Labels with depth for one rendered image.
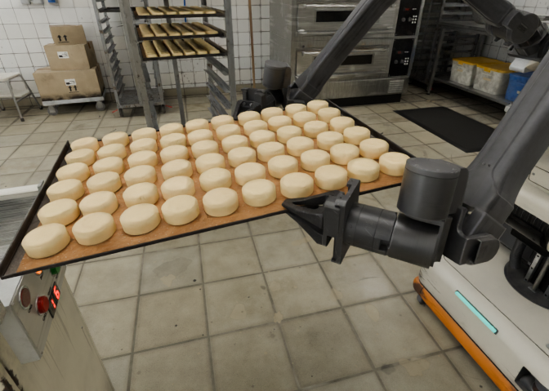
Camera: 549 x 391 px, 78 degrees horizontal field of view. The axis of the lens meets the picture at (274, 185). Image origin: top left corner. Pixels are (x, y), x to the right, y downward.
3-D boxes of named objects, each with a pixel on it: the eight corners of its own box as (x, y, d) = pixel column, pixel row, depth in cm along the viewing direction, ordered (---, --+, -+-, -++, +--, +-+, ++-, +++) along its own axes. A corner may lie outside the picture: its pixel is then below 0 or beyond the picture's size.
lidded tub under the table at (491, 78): (467, 86, 398) (474, 64, 385) (500, 84, 408) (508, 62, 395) (493, 95, 366) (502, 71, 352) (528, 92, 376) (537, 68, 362)
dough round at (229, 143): (233, 141, 69) (232, 132, 68) (253, 146, 66) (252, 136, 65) (217, 151, 65) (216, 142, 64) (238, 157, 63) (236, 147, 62)
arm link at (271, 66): (305, 114, 92) (297, 100, 99) (314, 72, 85) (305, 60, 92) (262, 112, 89) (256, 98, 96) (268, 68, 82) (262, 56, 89)
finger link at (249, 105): (220, 108, 79) (242, 97, 86) (224, 136, 83) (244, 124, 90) (245, 112, 76) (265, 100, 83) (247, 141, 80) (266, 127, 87)
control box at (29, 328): (19, 366, 58) (-17, 311, 51) (51, 268, 77) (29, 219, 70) (43, 359, 59) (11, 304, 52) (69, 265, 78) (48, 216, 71)
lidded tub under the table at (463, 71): (444, 78, 432) (450, 57, 419) (476, 77, 441) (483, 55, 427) (466, 86, 399) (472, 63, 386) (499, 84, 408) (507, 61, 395)
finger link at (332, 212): (273, 231, 48) (336, 251, 44) (270, 188, 44) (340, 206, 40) (293, 206, 53) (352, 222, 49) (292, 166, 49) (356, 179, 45)
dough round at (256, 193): (247, 188, 53) (246, 177, 52) (278, 189, 52) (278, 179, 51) (238, 206, 49) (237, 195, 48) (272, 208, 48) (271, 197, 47)
